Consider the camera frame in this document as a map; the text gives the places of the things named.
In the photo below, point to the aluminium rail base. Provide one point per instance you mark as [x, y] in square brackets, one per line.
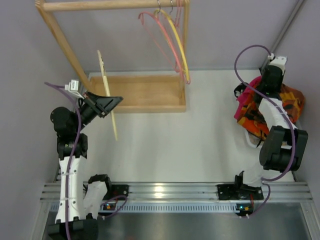
[194, 197]

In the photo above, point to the cream plastic hanger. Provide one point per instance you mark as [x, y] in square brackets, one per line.
[107, 91]

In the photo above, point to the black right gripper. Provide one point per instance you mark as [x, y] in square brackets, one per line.
[270, 81]

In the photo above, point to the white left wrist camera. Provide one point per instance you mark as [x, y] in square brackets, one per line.
[73, 88]

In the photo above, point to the thin pink wire hanger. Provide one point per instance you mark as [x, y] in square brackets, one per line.
[178, 15]

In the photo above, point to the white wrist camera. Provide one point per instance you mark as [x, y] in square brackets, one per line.
[278, 61]
[73, 88]

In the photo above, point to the yellow hanger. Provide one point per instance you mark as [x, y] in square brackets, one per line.
[173, 36]

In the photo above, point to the pink cloth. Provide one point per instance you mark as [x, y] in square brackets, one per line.
[252, 84]

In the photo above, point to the orange camouflage trousers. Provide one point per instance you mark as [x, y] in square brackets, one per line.
[256, 117]

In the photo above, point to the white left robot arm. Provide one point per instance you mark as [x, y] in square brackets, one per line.
[77, 215]

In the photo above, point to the black white patterned cloth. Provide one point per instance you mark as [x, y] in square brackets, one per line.
[240, 93]

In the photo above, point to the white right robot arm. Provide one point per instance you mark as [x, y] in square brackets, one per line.
[282, 150]

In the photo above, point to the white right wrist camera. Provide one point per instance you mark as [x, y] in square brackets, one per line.
[278, 61]

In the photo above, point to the wooden clothes rack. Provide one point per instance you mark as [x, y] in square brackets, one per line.
[158, 93]

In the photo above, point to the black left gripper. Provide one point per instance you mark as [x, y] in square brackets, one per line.
[97, 106]

